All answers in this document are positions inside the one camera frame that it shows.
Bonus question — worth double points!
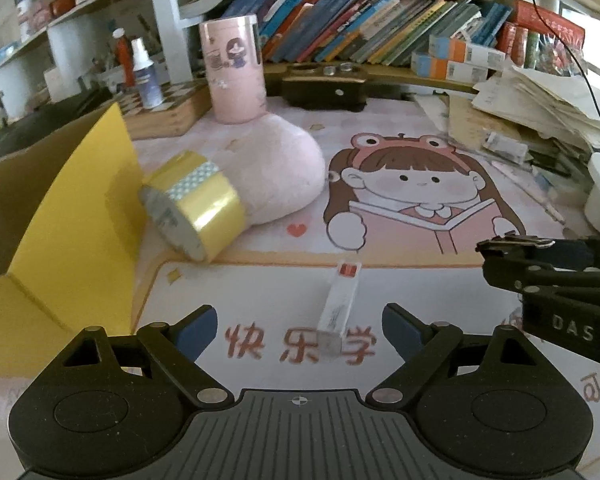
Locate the row of books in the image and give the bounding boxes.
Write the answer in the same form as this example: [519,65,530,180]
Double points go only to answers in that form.
[220,0,513,68]

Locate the stack of loose papers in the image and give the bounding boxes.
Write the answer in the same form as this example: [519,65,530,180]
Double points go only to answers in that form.
[415,62,600,171]

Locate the dark desk gadget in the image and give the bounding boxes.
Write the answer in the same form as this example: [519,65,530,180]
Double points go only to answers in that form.
[280,62,368,112]

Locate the yellow tape roll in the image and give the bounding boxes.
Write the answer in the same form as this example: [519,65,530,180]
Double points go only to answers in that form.
[139,151,246,262]

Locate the black flat case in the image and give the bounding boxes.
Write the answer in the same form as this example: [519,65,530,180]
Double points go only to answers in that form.
[0,87,123,163]

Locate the orange and white box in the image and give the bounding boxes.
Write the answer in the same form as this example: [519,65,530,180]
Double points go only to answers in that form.
[428,35,507,68]
[411,51,498,81]

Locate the pink printed table mat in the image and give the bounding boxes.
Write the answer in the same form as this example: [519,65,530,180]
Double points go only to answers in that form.
[0,95,600,411]

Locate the small white bottle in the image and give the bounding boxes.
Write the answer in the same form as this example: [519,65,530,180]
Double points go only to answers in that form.
[15,0,34,41]

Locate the wooden chessboard box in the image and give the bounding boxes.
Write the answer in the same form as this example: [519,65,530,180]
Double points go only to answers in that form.
[117,80,216,141]

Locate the white pen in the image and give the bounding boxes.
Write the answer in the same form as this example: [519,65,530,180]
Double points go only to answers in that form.
[495,162,566,223]

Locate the white curved shelf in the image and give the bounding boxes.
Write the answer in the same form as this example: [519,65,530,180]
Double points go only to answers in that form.
[0,0,153,126]

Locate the colourful pencil pack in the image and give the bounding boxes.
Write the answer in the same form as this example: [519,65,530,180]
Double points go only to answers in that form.
[527,32,583,75]

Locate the red box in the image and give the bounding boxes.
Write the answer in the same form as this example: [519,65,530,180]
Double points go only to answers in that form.
[495,0,586,41]

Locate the clear spray bottle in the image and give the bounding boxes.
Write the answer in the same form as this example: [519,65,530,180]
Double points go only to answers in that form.
[130,37,163,109]

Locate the white bookshelf frame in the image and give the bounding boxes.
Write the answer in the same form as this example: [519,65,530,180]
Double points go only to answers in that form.
[145,0,566,83]

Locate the pink cylindrical container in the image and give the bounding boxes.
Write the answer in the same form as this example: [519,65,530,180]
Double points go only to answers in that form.
[199,15,267,123]

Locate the yellow cardboard box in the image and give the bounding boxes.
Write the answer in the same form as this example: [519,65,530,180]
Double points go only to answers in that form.
[0,101,143,378]

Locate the pink plush cushion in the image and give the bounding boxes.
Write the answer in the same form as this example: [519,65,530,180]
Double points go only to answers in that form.
[220,115,327,226]

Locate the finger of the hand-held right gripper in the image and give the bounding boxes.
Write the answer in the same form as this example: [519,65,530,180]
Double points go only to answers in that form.
[475,233,600,272]
[482,259,600,294]

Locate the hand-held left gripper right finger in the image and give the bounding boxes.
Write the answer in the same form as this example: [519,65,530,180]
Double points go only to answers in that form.
[365,302,537,405]

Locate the small clear packet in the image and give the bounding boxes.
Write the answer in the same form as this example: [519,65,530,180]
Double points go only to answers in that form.
[482,130,530,162]

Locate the red bottle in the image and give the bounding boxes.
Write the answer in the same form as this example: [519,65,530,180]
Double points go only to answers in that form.
[111,27,137,88]

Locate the small white carton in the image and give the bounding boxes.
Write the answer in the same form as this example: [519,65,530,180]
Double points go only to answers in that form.
[316,260,361,358]

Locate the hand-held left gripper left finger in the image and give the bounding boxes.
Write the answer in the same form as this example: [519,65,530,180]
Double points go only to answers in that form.
[61,304,229,407]

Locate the black cable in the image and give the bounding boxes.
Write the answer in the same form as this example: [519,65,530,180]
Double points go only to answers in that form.
[522,0,600,153]

